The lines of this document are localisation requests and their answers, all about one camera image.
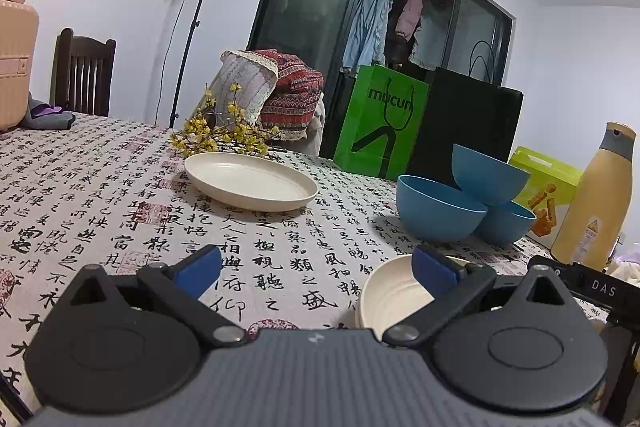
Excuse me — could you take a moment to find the blue bowl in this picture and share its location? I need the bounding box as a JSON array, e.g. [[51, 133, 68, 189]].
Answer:
[[472, 201, 537, 245], [451, 144, 531, 206], [396, 175, 488, 242]]

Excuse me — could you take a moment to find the hanging white garment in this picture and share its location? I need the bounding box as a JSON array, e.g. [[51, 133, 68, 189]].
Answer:
[[409, 14, 451, 70]]

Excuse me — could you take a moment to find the red patterned blanket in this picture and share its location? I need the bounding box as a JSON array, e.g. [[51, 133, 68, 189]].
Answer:
[[260, 49, 326, 142]]

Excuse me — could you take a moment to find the pink hard case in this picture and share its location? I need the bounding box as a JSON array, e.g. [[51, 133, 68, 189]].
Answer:
[[0, 0, 40, 132]]

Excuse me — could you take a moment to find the cream plate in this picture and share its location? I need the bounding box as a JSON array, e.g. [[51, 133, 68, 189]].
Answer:
[[184, 152, 319, 211], [356, 254, 471, 333]]

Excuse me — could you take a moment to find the yellow-green snack box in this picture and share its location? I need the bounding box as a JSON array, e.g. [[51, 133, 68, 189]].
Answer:
[[509, 146, 585, 238]]

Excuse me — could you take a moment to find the green paper bag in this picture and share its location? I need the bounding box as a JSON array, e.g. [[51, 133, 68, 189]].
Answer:
[[332, 63, 431, 180]]

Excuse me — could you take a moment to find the grey knit throw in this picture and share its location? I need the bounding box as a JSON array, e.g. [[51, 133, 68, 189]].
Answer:
[[207, 51, 278, 128]]

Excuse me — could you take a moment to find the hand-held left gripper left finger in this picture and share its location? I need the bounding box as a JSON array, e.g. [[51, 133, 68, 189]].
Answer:
[[54, 244, 251, 349]]

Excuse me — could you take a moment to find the dark wooden chair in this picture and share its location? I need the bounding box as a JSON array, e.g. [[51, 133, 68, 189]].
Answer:
[[50, 28, 117, 118]]

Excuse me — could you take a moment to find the yellow flower branch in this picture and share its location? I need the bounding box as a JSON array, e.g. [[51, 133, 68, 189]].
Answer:
[[170, 82, 286, 158]]

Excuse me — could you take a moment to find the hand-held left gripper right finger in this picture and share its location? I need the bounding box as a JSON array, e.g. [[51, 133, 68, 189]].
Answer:
[[382, 244, 581, 349]]

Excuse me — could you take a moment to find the hanging pink garment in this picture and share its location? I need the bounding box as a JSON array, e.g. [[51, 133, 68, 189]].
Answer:
[[395, 0, 425, 42]]

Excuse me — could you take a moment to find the yellow thermos jug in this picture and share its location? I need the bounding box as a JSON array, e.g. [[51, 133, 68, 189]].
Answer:
[[550, 122, 637, 272]]

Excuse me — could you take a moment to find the hanging light blue shirt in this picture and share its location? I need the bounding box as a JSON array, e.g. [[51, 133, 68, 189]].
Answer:
[[342, 0, 396, 72]]

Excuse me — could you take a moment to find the black paper bag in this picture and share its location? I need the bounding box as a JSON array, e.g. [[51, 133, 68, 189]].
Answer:
[[407, 39, 525, 188]]

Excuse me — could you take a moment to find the purple and grey cloth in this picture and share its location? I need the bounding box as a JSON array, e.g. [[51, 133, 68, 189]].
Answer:
[[27, 92, 76, 132]]

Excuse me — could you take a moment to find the calligraphy printed tablecloth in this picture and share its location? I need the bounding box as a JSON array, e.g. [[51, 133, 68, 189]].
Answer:
[[0, 114, 640, 413]]

